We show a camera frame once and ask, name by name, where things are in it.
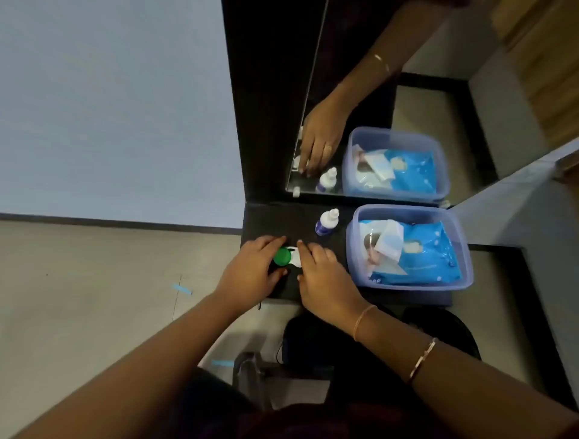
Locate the person's right hand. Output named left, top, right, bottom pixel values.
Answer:
left=296, top=242, right=368, bottom=333

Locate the person's left hand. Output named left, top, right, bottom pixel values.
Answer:
left=215, top=235, right=288, bottom=314

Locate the green and white lens case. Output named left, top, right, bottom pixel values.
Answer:
left=273, top=246, right=303, bottom=268

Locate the person's left forearm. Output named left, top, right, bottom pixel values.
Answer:
left=11, top=289, right=236, bottom=439

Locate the person's right forearm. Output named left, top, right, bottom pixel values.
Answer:
left=355, top=307, right=579, bottom=439

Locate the small white solution bottle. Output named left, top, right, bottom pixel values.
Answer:
left=315, top=208, right=340, bottom=238

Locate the black stool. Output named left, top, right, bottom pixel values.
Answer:
left=233, top=306, right=482, bottom=410

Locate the white paper sachet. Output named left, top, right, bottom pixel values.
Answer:
left=374, top=219, right=405, bottom=263

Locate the blue wet wipes packet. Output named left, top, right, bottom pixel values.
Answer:
left=359, top=220, right=463, bottom=286

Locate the person's dark clothing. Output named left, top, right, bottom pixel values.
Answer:
left=149, top=357, right=457, bottom=439

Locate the gold bangle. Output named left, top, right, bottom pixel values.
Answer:
left=407, top=337, right=439, bottom=385

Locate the translucent blue plastic container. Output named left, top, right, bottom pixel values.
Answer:
left=346, top=204, right=475, bottom=291

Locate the thin orange thread bracelet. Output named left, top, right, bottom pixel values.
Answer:
left=352, top=304, right=377, bottom=343

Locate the dark wooden mirror frame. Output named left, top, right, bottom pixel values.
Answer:
left=221, top=0, right=327, bottom=204

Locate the wall mirror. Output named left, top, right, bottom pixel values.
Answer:
left=285, top=0, right=579, bottom=210

